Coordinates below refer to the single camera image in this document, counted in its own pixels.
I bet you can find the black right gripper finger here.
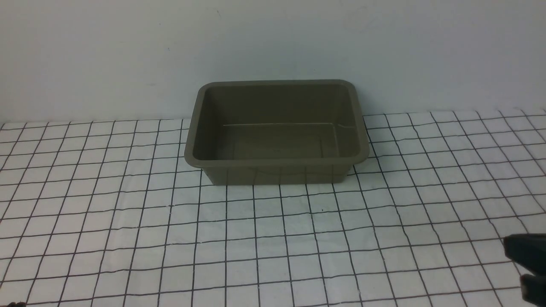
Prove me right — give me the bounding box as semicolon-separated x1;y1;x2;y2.
520;274;546;307

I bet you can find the small dark object at corner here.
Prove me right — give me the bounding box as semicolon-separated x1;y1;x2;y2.
1;301;26;307

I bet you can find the olive green plastic bin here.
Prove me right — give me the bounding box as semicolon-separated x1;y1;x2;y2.
184;79;370;186

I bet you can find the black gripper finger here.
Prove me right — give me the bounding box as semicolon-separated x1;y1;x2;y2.
502;234;546;275

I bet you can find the white black-grid tablecloth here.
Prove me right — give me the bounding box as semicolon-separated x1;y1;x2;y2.
0;110;546;307

